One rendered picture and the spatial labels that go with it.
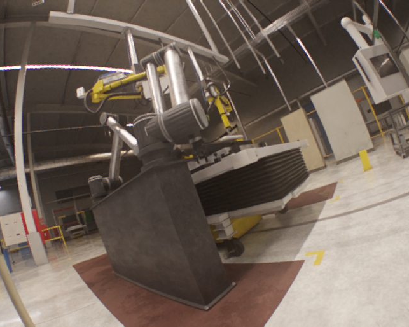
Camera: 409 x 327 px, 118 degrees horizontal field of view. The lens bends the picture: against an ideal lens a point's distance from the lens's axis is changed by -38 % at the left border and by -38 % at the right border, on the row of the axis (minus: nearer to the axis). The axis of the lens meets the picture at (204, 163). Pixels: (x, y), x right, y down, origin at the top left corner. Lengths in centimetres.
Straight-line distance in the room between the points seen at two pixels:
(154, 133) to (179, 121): 17
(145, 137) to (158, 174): 26
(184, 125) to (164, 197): 43
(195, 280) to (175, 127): 89
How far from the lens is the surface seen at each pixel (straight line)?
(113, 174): 269
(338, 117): 602
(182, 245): 113
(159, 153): 120
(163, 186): 110
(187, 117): 116
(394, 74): 347
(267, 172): 155
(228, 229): 181
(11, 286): 57
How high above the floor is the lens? 70
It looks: 7 degrees up
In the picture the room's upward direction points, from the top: 19 degrees counter-clockwise
